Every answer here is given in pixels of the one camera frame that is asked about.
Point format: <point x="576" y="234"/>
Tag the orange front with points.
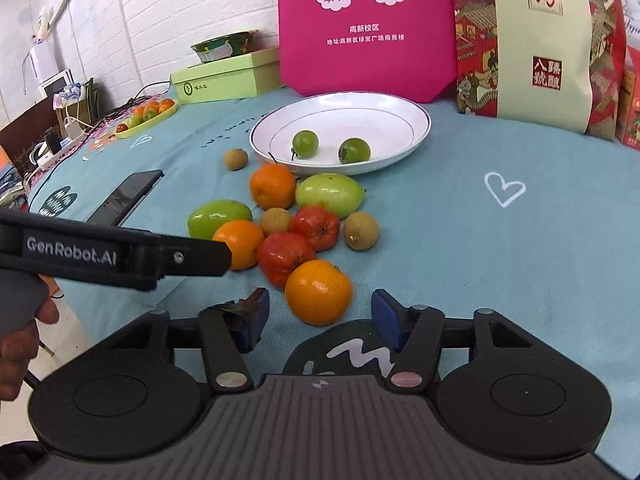
<point x="318" y="293"/>

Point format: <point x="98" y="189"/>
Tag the green instant noodle bowl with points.
<point x="227" y="46"/>

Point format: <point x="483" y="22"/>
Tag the magenta fabric bag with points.
<point x="399" y="47"/>

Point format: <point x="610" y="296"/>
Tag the light green cardboard box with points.
<point x="243" y="76"/>

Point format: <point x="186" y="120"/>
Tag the brown longan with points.
<point x="360" y="231"/>
<point x="275" y="220"/>

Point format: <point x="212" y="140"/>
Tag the teal printed tablecloth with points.
<point x="540" y="224"/>

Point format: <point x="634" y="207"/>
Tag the orange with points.
<point x="243" y="238"/>
<point x="318" y="293"/>

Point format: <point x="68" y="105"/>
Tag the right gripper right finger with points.
<point x="415" y="335"/>

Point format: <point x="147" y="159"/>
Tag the orange plate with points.
<point x="273" y="186"/>

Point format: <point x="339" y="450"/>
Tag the white power strip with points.
<point x="60" y="143"/>

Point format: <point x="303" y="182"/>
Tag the white oval plate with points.
<point x="392" y="127"/>

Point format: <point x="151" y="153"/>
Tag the person's left hand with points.
<point x="19" y="348"/>

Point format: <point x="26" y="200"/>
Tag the longan near plate edge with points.
<point x="235" y="159"/>

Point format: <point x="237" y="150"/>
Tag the small green fruit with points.
<point x="354" y="150"/>
<point x="304" y="144"/>

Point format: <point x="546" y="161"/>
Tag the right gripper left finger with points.
<point x="228" y="331"/>

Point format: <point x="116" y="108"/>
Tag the red fruit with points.
<point x="318" y="226"/>
<point x="280" y="254"/>

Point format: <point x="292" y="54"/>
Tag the red green gift bag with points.
<point x="558" y="63"/>

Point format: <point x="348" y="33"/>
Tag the red cracker box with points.
<point x="628" y="116"/>

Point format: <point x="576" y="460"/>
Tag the yellow-green small fruit tray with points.
<point x="146" y="116"/>

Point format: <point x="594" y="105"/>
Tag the black smartphone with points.
<point x="121" y="202"/>

